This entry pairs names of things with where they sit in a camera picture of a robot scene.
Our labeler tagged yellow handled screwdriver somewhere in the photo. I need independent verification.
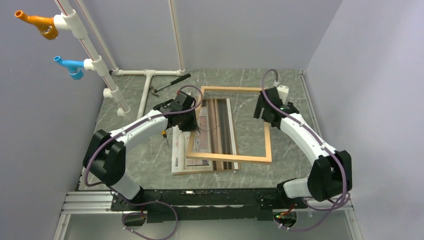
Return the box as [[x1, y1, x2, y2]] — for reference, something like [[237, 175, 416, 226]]
[[161, 130, 170, 147]]

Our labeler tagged white PVC pipe stand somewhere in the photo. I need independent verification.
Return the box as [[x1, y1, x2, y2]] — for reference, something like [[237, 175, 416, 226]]
[[53, 0, 187, 120]]

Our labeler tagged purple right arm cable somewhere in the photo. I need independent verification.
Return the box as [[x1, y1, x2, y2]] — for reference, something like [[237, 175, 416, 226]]
[[260, 68, 351, 232]]

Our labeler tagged plant photo print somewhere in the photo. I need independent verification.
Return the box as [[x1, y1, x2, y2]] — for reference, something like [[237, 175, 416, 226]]
[[171, 98, 240, 174]]

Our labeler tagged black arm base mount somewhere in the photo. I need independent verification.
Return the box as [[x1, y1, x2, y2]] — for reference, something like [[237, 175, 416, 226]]
[[110, 187, 306, 223]]

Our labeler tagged black handled claw hammer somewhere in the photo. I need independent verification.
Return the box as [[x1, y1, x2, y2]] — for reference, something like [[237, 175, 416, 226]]
[[149, 73, 191, 97]]

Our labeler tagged blue nozzle fitting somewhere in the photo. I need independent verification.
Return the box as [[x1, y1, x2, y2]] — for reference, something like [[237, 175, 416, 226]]
[[53, 56, 84, 80]]

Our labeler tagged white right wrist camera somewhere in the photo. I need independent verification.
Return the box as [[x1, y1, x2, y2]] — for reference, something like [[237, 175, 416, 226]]
[[276, 85, 290, 105]]

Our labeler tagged orange nozzle fitting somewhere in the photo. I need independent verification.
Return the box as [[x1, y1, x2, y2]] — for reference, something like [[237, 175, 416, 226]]
[[14, 10, 59, 40]]

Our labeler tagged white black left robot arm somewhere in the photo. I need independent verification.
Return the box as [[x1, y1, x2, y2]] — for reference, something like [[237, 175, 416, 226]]
[[82, 90, 201, 210]]

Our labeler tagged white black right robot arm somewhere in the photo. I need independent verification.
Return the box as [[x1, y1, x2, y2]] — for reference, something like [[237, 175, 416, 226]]
[[253, 86, 353, 208]]

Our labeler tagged aluminium rail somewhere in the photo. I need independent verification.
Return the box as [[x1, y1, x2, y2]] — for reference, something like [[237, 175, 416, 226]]
[[54, 191, 363, 240]]

